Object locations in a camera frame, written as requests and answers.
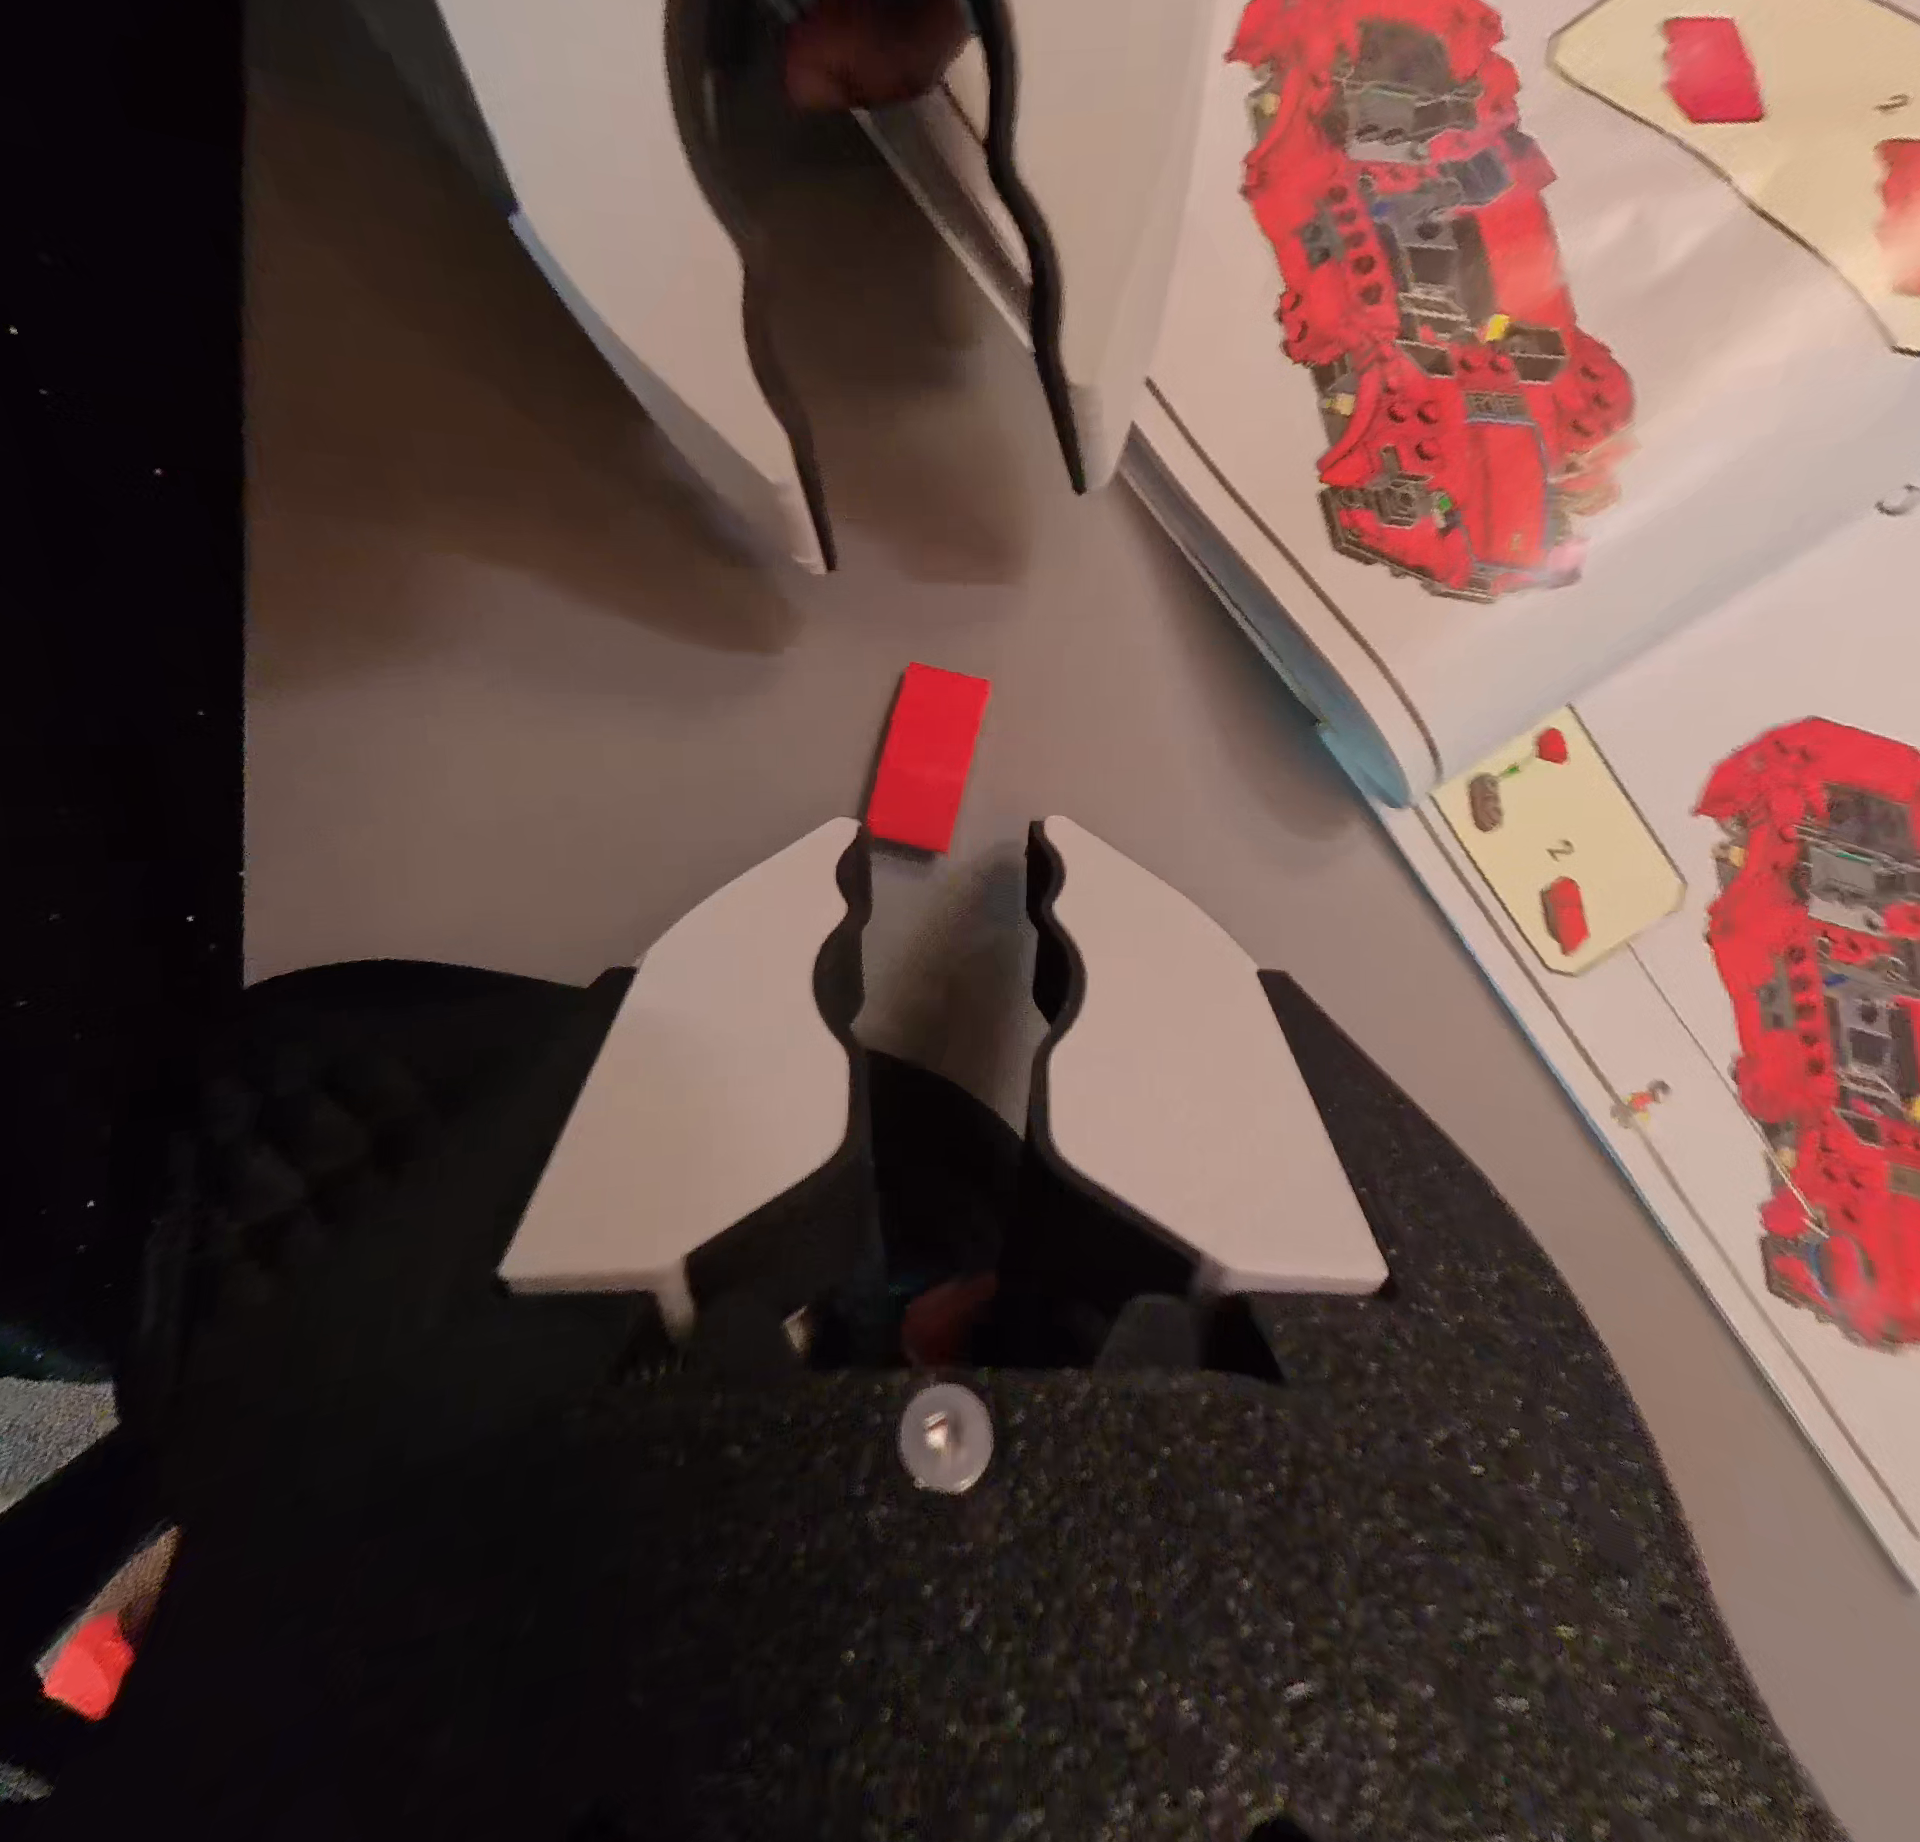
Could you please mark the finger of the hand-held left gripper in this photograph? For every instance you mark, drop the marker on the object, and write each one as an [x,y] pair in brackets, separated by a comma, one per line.
[1111,147]
[601,147]

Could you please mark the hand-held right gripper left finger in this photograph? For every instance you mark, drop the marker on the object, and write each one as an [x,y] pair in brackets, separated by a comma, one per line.
[706,1093]

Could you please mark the white instruction booklet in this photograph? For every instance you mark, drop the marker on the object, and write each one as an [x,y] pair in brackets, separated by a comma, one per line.
[1652,553]

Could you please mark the red lego brick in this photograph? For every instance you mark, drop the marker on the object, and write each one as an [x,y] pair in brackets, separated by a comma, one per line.
[923,764]

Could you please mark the person's right hand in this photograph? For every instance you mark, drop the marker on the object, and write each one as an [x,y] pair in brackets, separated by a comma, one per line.
[948,1309]

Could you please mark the black printed shirt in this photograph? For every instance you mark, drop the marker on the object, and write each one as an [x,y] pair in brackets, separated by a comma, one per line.
[122,524]

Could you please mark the small red lego piece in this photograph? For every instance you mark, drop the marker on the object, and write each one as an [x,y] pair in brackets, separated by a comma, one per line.
[87,1669]

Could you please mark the black foam pad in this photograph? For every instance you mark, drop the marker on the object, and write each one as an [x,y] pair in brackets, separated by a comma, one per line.
[347,1123]

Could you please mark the person's left hand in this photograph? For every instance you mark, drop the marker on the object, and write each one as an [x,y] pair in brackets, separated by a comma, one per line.
[878,41]

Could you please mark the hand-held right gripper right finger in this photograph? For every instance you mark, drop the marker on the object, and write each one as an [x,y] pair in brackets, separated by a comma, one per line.
[1202,1109]

